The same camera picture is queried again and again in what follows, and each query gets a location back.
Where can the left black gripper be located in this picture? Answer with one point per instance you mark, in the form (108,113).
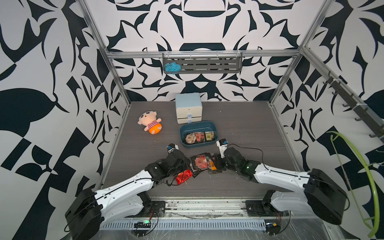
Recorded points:
(185,164)

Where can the right controller board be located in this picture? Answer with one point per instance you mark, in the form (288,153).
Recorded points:
(273,229)

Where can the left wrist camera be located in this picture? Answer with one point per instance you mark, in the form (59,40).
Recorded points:
(172,147)

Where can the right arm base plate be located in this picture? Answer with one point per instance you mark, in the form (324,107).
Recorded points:
(263,209)

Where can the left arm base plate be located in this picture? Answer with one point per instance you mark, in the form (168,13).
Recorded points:
(149,208)

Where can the grey wall shelf rack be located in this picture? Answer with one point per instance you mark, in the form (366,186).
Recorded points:
(205,62)

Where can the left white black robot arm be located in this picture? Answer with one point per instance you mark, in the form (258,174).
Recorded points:
(92,210)

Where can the pink label tea bag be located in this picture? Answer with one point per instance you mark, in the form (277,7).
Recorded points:
(200,137)

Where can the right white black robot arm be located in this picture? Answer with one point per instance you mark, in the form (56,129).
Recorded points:
(312,191)

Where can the lower red tea bag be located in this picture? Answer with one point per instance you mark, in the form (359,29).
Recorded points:
(184,176)

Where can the orange label tea bag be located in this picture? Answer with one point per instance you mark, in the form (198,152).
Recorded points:
(212,166)

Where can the left controller board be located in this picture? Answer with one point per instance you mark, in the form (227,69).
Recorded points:
(143,224)

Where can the teal plastic storage box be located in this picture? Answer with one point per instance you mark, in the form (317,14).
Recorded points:
(204,126)

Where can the dark red floral tea bag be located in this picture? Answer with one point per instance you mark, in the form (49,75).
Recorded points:
(200,163)

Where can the beige label floral tea bag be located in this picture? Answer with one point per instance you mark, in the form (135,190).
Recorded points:
(190,138)

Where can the pink plush doll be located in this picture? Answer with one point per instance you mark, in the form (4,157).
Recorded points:
(151,123)

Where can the black hook rail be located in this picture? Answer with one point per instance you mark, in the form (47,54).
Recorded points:
(354,103)

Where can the white cable duct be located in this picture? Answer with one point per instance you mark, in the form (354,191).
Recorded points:
(211,224)

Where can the white blue drawer cabinet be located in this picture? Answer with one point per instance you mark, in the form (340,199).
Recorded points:
(189,108)

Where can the blue scrunchie bundle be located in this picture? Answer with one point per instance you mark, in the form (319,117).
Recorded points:
(172,68)

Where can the controller board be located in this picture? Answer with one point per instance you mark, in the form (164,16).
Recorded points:
(273,229)
(143,224)

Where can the yellow label tea bag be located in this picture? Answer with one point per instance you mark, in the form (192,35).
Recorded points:
(209,136)

